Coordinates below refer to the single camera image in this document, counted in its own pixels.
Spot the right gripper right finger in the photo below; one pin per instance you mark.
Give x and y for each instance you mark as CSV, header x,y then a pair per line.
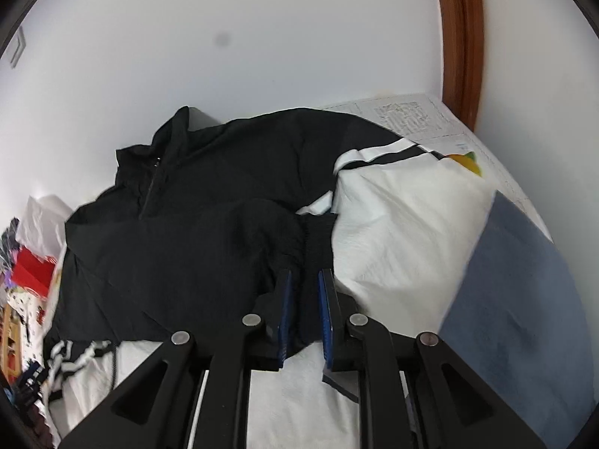
x,y
413,392

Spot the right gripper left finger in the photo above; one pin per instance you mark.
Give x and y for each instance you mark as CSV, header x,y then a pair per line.
x,y
192,392

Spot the black white blue jacket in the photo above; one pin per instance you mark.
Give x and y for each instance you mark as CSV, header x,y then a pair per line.
x,y
199,223

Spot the red paper shopping bag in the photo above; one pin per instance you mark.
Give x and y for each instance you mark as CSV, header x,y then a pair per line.
x,y
33,273

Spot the white plastic Miniso bag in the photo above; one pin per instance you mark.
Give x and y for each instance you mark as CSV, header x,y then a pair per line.
x,y
41,228

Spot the plaid cloth in bag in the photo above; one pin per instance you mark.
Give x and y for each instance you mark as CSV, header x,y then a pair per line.
x,y
9,246

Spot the fruit print newspaper tablecloth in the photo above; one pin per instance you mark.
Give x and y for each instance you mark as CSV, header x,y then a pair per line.
x,y
424,119

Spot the white wall light switch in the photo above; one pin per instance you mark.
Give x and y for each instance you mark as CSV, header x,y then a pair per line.
x,y
16,47

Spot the brown wooden door frame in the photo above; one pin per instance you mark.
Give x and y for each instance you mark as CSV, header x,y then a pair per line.
x,y
463,55

